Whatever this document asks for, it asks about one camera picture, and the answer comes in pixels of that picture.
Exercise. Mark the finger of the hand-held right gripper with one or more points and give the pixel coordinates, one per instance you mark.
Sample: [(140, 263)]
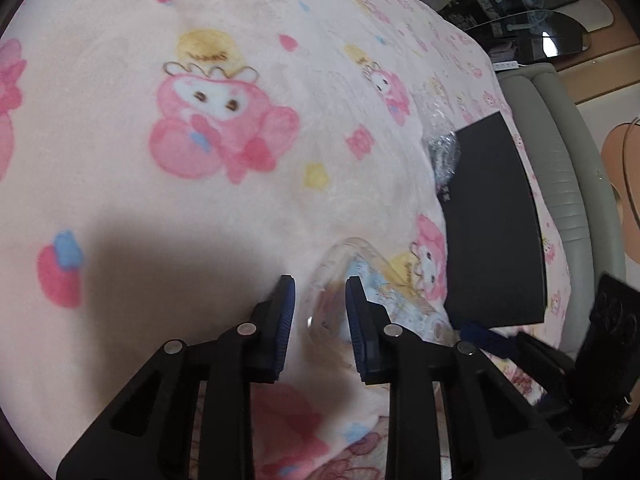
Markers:
[(482, 335)]

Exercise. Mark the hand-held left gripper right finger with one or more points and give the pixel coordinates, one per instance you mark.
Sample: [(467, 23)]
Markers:
[(357, 325)]

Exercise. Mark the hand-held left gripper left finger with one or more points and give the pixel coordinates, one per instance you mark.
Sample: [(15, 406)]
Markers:
[(285, 320)]

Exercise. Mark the clear plastic package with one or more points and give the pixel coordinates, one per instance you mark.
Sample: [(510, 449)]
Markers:
[(370, 280)]

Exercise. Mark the black storage box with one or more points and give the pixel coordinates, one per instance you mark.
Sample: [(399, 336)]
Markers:
[(490, 220)]

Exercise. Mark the pink cloth with red outlines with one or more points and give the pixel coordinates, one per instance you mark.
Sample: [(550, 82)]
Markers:
[(360, 460)]

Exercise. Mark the orange round panel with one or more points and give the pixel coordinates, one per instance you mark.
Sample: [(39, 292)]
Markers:
[(620, 160)]

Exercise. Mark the beige padded headboard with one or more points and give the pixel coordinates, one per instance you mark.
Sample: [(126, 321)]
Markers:
[(555, 160)]

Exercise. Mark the pink cartoon-print blanket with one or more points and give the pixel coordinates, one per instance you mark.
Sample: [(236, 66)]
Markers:
[(150, 210)]

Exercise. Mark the clear bubble wrap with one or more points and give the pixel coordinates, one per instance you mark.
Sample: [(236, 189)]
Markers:
[(442, 152)]

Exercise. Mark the small white device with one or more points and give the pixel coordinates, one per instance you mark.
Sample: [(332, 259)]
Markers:
[(505, 65)]

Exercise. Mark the dark glass table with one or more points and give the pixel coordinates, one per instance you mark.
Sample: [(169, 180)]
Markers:
[(530, 35)]

